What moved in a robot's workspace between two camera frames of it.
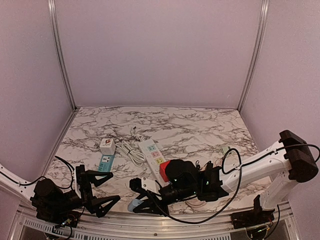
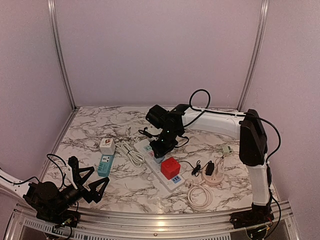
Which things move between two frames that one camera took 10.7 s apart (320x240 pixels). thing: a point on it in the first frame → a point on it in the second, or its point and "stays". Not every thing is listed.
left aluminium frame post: (52, 17) stays
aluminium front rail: (106, 226) stays
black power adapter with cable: (209, 165) stays
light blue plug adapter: (133, 203) → (159, 160)
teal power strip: (106, 163) stays
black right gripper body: (186, 193) → (168, 143)
